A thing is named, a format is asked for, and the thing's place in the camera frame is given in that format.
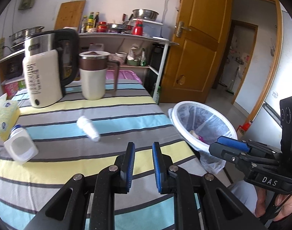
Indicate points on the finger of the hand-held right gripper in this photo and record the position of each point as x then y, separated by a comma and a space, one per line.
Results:
227, 152
232, 142

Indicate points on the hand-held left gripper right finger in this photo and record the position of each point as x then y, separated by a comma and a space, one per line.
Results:
156, 165

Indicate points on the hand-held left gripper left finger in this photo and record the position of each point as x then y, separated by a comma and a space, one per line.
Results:
131, 163

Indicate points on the white trash bin with bag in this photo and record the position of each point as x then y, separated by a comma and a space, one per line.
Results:
208, 117

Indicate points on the person's right hand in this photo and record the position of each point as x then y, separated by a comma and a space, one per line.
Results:
289, 206

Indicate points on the red plastic object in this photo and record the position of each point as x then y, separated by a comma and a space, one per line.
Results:
245, 127

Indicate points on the person's grey trouser leg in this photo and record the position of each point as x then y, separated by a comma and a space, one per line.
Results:
244, 196

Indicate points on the striped tablecloth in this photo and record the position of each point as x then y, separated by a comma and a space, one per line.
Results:
64, 172

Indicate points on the green glass bottle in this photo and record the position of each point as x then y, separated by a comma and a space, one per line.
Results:
157, 95

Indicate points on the pink plastic stool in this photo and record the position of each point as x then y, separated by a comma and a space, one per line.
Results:
126, 75

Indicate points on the wooden door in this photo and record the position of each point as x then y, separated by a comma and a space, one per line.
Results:
198, 52

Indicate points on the green bowl with bag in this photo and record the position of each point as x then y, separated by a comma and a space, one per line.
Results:
132, 60

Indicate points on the white jar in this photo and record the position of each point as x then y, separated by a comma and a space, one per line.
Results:
121, 58

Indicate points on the white plastic bottle blue cap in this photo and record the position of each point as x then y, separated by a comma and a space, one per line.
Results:
20, 146

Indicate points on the white metal kitchen rack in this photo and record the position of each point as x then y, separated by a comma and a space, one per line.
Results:
136, 36

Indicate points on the cream steel electric kettle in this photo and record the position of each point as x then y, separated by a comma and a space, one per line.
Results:
43, 71

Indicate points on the yellow tissue box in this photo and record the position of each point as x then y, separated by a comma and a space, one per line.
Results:
4, 119

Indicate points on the clear plastic storage box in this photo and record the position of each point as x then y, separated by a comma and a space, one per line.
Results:
152, 28

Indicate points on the steel frying pan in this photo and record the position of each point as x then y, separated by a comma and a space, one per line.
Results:
119, 27

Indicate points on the red lidded jar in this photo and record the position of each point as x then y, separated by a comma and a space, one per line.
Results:
102, 26

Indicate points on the pink green box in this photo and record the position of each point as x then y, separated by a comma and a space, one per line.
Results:
14, 87

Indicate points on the clear bottle with yellow cap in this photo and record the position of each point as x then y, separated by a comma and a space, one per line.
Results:
83, 25

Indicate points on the dark sauce bottle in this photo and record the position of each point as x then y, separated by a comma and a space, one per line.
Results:
97, 19

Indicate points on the white bowl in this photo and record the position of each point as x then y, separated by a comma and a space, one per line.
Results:
69, 28

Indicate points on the steel mixing bowl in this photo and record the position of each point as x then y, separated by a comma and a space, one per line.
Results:
146, 14

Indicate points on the wooden cutting board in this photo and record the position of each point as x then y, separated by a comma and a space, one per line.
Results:
69, 14

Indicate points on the wooden side shelf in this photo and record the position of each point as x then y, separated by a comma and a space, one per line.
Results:
9, 57

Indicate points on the steel steamer pot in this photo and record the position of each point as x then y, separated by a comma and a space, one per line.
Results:
24, 37

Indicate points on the white power strip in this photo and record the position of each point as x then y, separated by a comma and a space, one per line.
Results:
1, 48

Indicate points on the wooden door frame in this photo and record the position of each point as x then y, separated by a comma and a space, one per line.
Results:
272, 52

